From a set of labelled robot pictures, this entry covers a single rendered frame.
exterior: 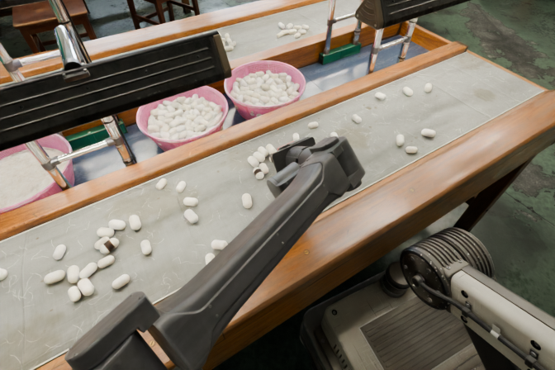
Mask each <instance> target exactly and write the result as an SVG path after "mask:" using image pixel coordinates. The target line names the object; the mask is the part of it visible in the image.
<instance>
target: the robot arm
mask: <svg viewBox="0 0 555 370"><path fill-rule="evenodd" d="M270 159H271V161H272V163H273V164H274V167H275V169H276V171H277V173H276V174H275V175H273V176H272V177H271V178H270V179H268V180H267V185H268V188H269V190H270V192H271V193H272V194H273V196H274V197H275V198H276V199H275V200H274V201H273V202H272V203H270V204H269V205H268V206H267V207H266V208H265V209H264V210H263V211H262V212H261V213H260V214H259V215H258V216H257V217H256V218H255V219H254V220H253V221H251V222H250V223H249V224H248V225H247V226H246V227H245V228H244V229H243V230H242V231H241V232H240V233H239V234H238V235H237V236H236V237H235V238H234V239H233V240H232V241H231V242H229V243H228V245H226V247H224V248H223V250H222V251H220V252H219V253H218V255H217V256H215V257H214V258H213V259H212V260H211V261H210V262H209V263H208V264H207V265H206V266H205V267H204V268H203V269H202V270H201V271H200V272H199V273H198V274H197V275H195V276H194V277H193V278H192V279H191V280H190V281H189V282H187V283H186V284H185V285H184V286H183V287H181V288H180V289H179V290H177V291H176V292H175V293H174V294H173V295H171V296H169V297H168V298H166V299H165V300H163V301H161V302H160V303H159V304H157V305H156V306H154V305H153V303H152V302H151V301H150V299H149V298H148V297H147V296H146V295H145V293H144V292H133V293H131V294H130V295H129V296H128V297H127V298H126V299H125V300H124V301H123V302H121V303H120V304H119V305H118V306H117V307H115V308H114V309H113V310H112V311H111V312H109V313H108V314H107V315H106V316H105V317H103V318H102V319H101V320H100V321H99V322H97V323H96V324H95V325H94V326H93V327H92V328H91V329H90V330H89V331H88V332H86V333H85V334H84V335H83V336H82V337H81V338H80V339H78V340H77V341H76V342H75V344H74V345H73V346H71V347H70V348H69V351H68V352H67V353H66V354H65V357H64V359H65V361H66V362H67V363H68V364H69V365H70V367H71V368H72V369H73V370H168V369H167V368H166V367H165V365H164V364H163V363H162V361H161V360H160V359H159V357H158V356H157V355H156V353H155V352H154V351H153V349H152V348H151V347H150V346H149V345H148V344H147V342H146V341H145V340H144V338H143V337H142V336H141V335H140V333H139V332H138V331H137V330H139V331H141V332H142V333H144V332H145V331H146V330H148V332H149V333H150V334H151V336H152V337H153V338H154V340H155V341H156V342H157V344H158V345H159V346H160V348H161V349H162V350H163V351H164V352H165V353H166V355H167V356H168V357H169V359H170V360H171V361H172V362H173V363H174V364H175V365H176V367H175V368H174V369H173V370H203V369H202V367H203V366H204V364H205V363H206V360H207V357H208V355H209V353H210V352H211V350H212V348H213V346H214V345H215V343H216V341H217V340H218V339H219V337H220V336H221V334H222V332H223V331H224V329H225V327H226V326H227V325H228V324H229V323H230V321H231V320H232V319H233V317H234V316H235V315H236V313H237V312H238V311H239V310H240V308H241V307H242V306H243V305H244V304H245V302H246V301H247V300H248V299H249V298H250V297H251V296H252V295H253V294H254V292H255V291H256V290H257V289H258V287H259V286H260V285H261V284H262V282H263V281H264V280H265V279H266V278H267V276H268V275H269V274H270V273H271V272H272V271H273V270H274V269H275V267H276V266H277V265H278V264H279V262H280V261H281V260H282V259H283V258H284V256H285V255H286V254H287V253H288V251H289V250H290V249H291V248H292V246H293V245H294V244H295V243H296V242H297V241H298V240H299V239H300V238H301V236H302V235H303V234H304V233H305V232H306V230H307V229H308V228H309V227H310V226H311V224H312V223H313V222H314V221H315V219H316V218H317V217H318V216H319V214H320V213H321V212H322V211H323V210H324V209H325V208H326V207H327V206H328V205H329V204H330V203H331V202H333V201H334V200H336V199H337V198H339V197H342V196H343V195H344V194H345V192H350V191H353V190H354V189H356V188H358V187H359V186H360V185H361V184H362V180H361V179H362V178H363V176H364V175H365V173H366V172H365V170H364V168H363V166H362V165H361V163H360V161H359V160H358V157H357V155H356V154H355V153H354V151H353V148H352V147H351V145H350V143H349V141H348V140H347V138H346V136H340V137H338V136H332V137H328V138H324V139H323V140H321V141H320V142H318V143H317V144H316V143H315V139H314V138H313V137H302V138H300V139H299V140H294V141H292V142H290V143H288V144H286V145H283V146H281V147H278V148H277V152H275V153H273V154H270Z"/></svg>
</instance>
